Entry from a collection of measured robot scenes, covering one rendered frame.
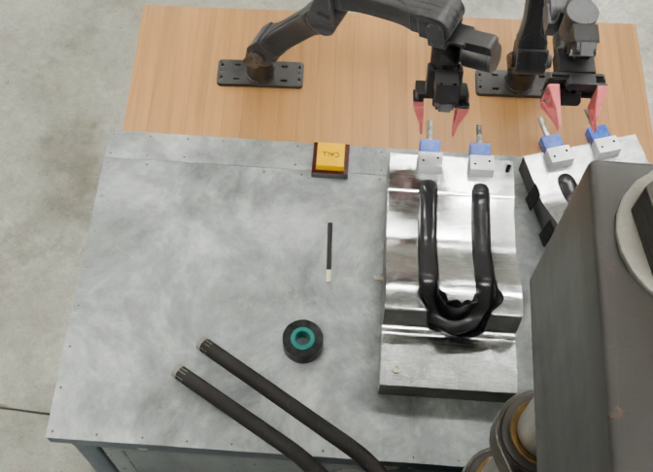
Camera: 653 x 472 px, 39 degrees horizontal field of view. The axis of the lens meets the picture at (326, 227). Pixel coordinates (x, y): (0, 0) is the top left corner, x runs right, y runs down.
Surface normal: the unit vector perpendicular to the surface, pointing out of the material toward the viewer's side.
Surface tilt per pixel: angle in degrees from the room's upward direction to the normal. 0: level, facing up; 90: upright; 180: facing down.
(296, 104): 0
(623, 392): 0
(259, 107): 0
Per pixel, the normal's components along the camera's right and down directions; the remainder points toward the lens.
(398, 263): 0.04, -0.83
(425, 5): -0.14, -0.54
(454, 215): 0.01, -0.41
